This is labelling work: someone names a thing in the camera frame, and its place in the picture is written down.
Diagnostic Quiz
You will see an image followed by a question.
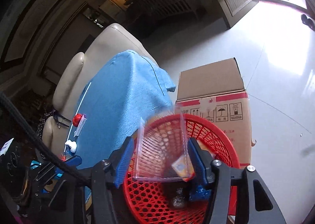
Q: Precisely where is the beige leather sofa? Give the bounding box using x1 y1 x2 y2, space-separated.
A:
42 23 158 158

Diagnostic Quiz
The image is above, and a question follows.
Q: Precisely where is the red plastic mesh basket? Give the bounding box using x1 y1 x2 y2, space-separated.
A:
122 114 240 224

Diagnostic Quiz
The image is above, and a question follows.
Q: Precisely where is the crumpled white tissue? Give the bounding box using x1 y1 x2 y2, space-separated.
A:
65 141 77 153

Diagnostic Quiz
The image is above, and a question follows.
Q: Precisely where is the dark foil ball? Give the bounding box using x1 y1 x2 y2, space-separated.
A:
169 187 187 209

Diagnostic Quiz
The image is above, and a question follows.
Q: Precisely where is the white paper wrapper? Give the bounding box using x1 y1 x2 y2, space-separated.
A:
74 114 87 137

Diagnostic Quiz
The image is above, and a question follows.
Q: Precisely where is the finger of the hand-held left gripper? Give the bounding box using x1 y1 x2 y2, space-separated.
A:
55 155 82 174
30 161 59 185

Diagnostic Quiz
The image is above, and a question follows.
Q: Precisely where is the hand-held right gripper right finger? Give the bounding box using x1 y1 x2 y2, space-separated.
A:
187 138 287 224

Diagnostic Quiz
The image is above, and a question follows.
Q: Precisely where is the dark patterned cushion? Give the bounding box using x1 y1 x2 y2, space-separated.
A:
36 110 54 141

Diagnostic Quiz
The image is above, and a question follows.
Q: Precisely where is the blue tablecloth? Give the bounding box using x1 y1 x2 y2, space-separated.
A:
65 50 176 224

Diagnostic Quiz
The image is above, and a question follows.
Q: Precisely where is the thin white straw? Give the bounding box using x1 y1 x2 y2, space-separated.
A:
64 82 92 151

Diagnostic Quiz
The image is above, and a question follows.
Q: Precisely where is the orange snack box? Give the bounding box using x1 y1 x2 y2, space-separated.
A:
172 155 195 181

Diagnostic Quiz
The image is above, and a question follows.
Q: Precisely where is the blue snack packet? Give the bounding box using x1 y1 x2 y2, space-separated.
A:
189 182 212 202

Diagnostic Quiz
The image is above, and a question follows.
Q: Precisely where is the clear plastic tray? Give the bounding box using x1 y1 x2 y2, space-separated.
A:
133 108 195 182

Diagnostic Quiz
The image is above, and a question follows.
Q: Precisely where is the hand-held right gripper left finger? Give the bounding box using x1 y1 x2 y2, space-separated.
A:
48 137 136 224

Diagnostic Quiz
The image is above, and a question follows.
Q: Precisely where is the cardboard box with red stripe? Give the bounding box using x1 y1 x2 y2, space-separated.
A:
175 57 256 224

